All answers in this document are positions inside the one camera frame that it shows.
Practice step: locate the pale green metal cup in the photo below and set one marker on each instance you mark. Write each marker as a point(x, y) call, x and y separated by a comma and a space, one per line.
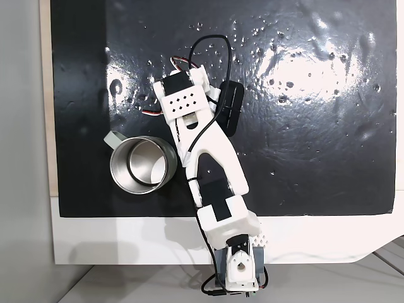
point(120, 164)

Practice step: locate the black oval camera box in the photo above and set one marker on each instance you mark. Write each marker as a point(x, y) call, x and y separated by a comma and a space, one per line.
point(232, 101)

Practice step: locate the black glossy mat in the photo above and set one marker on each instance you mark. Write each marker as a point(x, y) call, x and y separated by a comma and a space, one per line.
point(315, 142)

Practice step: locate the white board sheet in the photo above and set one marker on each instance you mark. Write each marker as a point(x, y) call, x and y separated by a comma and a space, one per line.
point(126, 240)

